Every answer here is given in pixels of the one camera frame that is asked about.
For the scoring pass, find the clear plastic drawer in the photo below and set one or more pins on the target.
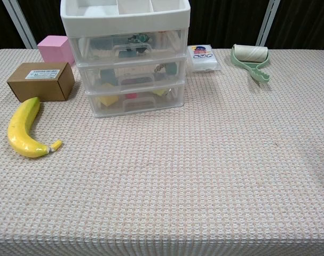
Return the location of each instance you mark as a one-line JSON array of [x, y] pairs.
[[148, 105]]

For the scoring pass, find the yellow packet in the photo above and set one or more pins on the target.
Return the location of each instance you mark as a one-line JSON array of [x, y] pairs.
[[159, 93]]

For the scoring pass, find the clear drawer with green toy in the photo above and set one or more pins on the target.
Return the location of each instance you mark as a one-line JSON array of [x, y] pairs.
[[97, 49]]

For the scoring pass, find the pink round cap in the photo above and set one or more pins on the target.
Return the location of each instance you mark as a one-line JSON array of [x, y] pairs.
[[131, 96]]

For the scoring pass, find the beige waffle tablecloth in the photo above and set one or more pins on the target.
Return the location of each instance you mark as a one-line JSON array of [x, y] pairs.
[[177, 173]]

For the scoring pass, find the teal block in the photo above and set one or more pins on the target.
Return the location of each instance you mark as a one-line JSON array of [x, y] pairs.
[[172, 68]]

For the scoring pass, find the yellow sponge block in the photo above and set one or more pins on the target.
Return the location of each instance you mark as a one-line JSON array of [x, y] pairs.
[[107, 101]]

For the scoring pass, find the white sponge in plastic pack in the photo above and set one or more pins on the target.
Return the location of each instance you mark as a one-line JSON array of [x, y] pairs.
[[203, 60]]

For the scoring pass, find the green black toy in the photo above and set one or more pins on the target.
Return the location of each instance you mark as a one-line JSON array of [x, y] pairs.
[[137, 44]]

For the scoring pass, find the green lint roller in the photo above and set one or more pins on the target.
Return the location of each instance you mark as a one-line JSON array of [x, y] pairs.
[[251, 54]]

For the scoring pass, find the black pleated curtain panel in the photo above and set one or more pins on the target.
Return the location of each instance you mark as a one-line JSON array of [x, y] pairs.
[[303, 24], [47, 18], [1, 26], [225, 21]]

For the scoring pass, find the brown cardboard box with label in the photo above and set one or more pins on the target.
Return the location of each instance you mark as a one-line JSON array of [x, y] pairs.
[[36, 88]]

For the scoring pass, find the pink cube block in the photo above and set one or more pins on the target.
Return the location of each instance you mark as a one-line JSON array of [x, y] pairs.
[[55, 49]]

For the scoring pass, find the yellow banana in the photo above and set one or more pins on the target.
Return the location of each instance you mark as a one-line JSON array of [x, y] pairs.
[[17, 128]]

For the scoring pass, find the white plastic organizer frame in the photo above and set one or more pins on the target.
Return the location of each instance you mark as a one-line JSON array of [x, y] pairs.
[[124, 21]]

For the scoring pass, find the white metal frame post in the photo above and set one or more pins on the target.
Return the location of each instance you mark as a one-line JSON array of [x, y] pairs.
[[267, 24], [20, 24]]

